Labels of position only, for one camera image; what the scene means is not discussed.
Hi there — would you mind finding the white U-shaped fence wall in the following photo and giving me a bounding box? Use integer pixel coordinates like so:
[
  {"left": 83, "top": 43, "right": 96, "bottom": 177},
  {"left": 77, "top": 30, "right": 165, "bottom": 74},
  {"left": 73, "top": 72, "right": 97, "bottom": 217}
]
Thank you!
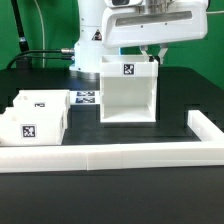
[{"left": 0, "top": 110, "right": 224, "bottom": 173}]

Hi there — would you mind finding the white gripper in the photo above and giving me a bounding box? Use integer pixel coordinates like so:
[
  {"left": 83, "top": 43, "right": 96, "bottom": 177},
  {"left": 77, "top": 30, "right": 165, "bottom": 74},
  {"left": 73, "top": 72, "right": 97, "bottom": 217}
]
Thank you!
[{"left": 102, "top": 2, "right": 208, "bottom": 62}]

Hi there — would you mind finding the white fiducial marker sheet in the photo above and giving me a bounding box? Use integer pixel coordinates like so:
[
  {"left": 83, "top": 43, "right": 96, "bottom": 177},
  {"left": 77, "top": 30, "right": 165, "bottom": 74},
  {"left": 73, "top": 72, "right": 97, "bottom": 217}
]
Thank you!
[{"left": 70, "top": 90, "right": 100, "bottom": 105}]

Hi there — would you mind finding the white thin cable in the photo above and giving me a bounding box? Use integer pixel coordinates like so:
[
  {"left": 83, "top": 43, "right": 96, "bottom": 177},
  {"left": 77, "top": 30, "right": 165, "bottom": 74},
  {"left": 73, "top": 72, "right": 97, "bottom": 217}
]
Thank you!
[{"left": 33, "top": 0, "right": 46, "bottom": 69}]

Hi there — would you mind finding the black cable with connector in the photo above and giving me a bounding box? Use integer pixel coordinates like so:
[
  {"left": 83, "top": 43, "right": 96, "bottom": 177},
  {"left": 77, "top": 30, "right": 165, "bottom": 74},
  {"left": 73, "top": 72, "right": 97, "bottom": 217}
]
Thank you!
[{"left": 5, "top": 47, "right": 76, "bottom": 70}]

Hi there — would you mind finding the white front drawer tray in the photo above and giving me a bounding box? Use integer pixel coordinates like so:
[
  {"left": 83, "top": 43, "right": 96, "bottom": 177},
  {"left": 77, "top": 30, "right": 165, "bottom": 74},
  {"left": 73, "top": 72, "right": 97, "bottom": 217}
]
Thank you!
[{"left": 0, "top": 107, "right": 66, "bottom": 146}]

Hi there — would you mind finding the white drawer tray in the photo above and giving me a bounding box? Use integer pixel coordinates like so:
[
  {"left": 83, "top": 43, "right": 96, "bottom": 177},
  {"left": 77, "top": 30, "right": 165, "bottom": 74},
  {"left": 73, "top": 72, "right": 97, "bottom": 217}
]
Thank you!
[
  {"left": 0, "top": 107, "right": 66, "bottom": 146},
  {"left": 13, "top": 89, "right": 70, "bottom": 116}
]

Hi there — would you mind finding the black pole stand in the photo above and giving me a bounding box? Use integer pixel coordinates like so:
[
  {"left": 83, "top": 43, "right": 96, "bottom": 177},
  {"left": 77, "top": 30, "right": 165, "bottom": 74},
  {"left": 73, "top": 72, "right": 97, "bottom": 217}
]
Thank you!
[{"left": 11, "top": 0, "right": 32, "bottom": 70}]

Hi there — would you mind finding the white drawer cabinet box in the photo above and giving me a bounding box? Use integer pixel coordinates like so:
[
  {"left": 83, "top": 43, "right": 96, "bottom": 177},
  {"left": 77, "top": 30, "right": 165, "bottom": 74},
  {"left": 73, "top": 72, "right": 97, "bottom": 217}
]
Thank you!
[{"left": 100, "top": 55, "right": 159, "bottom": 123}]

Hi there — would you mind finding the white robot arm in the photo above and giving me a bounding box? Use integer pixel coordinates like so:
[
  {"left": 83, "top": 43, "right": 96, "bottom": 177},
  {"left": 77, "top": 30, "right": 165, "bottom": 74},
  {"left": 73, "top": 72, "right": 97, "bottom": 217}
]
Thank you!
[{"left": 69, "top": 0, "right": 210, "bottom": 80}]

